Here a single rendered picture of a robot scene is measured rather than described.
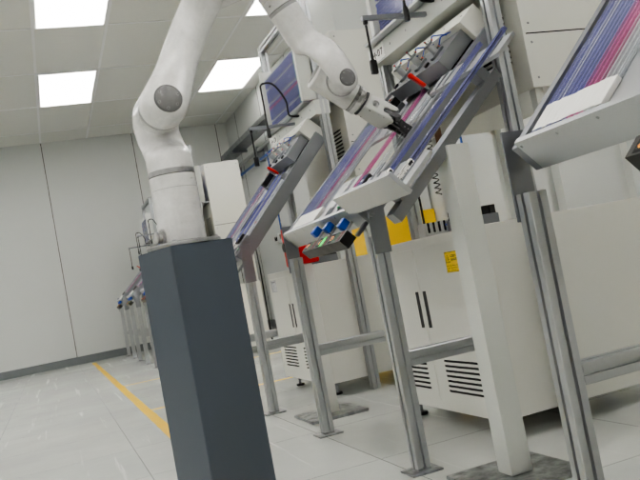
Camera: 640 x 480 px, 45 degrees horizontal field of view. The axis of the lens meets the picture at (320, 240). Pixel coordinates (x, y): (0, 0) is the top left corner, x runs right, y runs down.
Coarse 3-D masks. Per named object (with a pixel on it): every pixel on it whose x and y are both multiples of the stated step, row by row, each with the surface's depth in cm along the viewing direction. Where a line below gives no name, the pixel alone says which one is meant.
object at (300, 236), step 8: (328, 216) 227; (336, 216) 222; (344, 216) 218; (352, 216) 214; (360, 216) 211; (312, 224) 241; (320, 224) 237; (336, 224) 229; (352, 224) 219; (360, 224) 216; (288, 232) 266; (296, 232) 259; (304, 232) 254; (336, 232) 234; (296, 240) 267; (304, 240) 261; (312, 240) 256
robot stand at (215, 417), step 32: (160, 256) 190; (192, 256) 189; (224, 256) 195; (160, 288) 192; (192, 288) 188; (224, 288) 193; (160, 320) 194; (192, 320) 186; (224, 320) 192; (160, 352) 196; (192, 352) 185; (224, 352) 190; (192, 384) 185; (224, 384) 189; (256, 384) 195; (192, 416) 187; (224, 416) 188; (256, 416) 193; (192, 448) 188; (224, 448) 186; (256, 448) 192
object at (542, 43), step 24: (504, 0) 238; (528, 0) 234; (552, 0) 237; (576, 0) 240; (600, 0) 243; (504, 24) 240; (528, 24) 233; (552, 24) 236; (576, 24) 239; (528, 48) 232; (552, 48) 235; (528, 72) 233; (552, 72) 234; (528, 96) 244; (480, 120) 273; (432, 144) 296; (624, 144) 241; (504, 168) 302; (552, 168) 232; (624, 168) 240; (504, 192) 303; (552, 192) 232; (624, 192) 242
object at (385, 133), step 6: (432, 84) 242; (420, 90) 251; (426, 90) 242; (414, 96) 253; (426, 96) 237; (408, 102) 254; (420, 102) 239; (408, 108) 249; (414, 108) 240; (402, 114) 249; (420, 114) 227; (408, 120) 236; (384, 132) 254; (390, 132) 246; (378, 138) 256; (384, 138) 252; (372, 144) 260
